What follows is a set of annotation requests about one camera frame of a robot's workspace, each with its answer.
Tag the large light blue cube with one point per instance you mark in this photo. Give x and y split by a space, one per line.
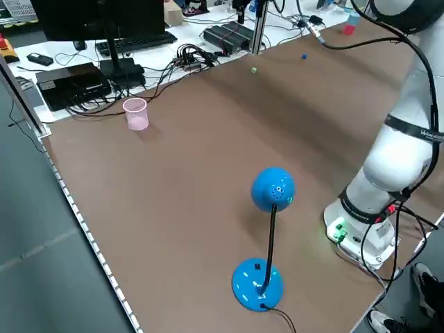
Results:
353 17

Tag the large red cube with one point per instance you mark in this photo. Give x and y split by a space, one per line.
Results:
349 30

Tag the black computer mouse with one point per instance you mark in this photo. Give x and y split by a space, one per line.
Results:
79 45

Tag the small black handheld device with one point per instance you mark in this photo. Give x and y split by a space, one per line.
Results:
40 59

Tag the black computer monitor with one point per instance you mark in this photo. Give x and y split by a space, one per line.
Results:
97 17

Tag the black ribbed power supply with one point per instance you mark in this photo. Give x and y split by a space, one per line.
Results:
225 41
243 29

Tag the black flat device box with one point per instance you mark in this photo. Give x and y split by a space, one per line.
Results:
69 83

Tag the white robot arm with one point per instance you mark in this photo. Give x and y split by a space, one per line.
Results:
399 156

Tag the pink mesh cup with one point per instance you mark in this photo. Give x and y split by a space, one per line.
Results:
137 118

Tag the yellow emergency stop box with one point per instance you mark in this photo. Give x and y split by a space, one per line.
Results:
7 52

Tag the person's foot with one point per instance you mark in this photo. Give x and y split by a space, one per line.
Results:
385 322
425 288

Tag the black keyboard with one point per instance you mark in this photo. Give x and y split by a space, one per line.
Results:
145 40

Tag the blue desk lamp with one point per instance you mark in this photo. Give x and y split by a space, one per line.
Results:
274 189

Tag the aluminium frame post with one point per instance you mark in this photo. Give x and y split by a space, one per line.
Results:
34 119

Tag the small cardboard box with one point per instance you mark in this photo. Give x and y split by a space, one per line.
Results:
173 15

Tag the aluminium camera post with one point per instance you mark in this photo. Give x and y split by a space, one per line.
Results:
260 27

